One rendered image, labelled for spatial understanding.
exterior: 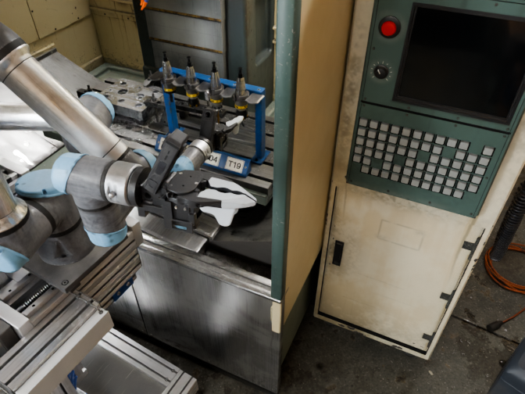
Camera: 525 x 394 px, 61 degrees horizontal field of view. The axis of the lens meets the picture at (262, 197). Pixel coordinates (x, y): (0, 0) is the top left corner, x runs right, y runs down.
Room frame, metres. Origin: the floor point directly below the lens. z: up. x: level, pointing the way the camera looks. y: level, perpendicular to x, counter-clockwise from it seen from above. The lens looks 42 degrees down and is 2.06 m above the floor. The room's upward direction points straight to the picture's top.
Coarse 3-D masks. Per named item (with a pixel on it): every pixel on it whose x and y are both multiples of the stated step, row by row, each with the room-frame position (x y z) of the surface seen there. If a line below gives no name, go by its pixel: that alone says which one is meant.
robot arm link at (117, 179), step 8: (112, 168) 0.60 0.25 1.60; (120, 168) 0.60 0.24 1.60; (128, 168) 0.60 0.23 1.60; (136, 168) 0.61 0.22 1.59; (112, 176) 0.58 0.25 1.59; (120, 176) 0.58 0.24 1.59; (128, 176) 0.58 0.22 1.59; (112, 184) 0.57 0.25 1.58; (120, 184) 0.57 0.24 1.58; (128, 184) 0.57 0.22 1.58; (112, 192) 0.57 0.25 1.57; (120, 192) 0.56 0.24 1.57; (112, 200) 0.57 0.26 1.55; (120, 200) 0.56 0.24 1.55; (128, 200) 0.57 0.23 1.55
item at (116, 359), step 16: (112, 336) 1.10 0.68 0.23; (96, 352) 1.04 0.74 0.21; (112, 352) 1.03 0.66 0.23; (128, 352) 1.03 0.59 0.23; (144, 352) 1.03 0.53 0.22; (96, 368) 0.96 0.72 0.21; (112, 368) 0.96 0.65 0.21; (128, 368) 0.96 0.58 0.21; (144, 368) 0.95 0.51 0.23; (160, 368) 0.95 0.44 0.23; (176, 368) 0.95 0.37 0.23; (80, 384) 0.89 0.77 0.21; (96, 384) 0.89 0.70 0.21; (112, 384) 0.89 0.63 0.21; (128, 384) 0.89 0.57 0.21; (144, 384) 0.89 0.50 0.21; (160, 384) 0.89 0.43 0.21; (176, 384) 0.89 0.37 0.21; (192, 384) 0.88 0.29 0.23
